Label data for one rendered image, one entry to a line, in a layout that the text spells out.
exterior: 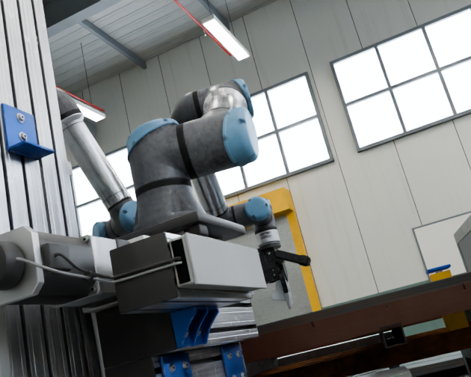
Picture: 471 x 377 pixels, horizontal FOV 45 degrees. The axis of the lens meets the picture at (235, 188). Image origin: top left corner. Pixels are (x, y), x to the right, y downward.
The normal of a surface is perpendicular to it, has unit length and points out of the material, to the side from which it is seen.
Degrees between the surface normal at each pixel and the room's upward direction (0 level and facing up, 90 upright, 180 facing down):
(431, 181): 90
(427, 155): 90
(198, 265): 90
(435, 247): 90
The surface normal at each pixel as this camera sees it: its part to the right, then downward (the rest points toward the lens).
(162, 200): -0.14, -0.54
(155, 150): -0.16, -0.25
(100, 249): 0.89, -0.32
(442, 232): -0.39, -0.18
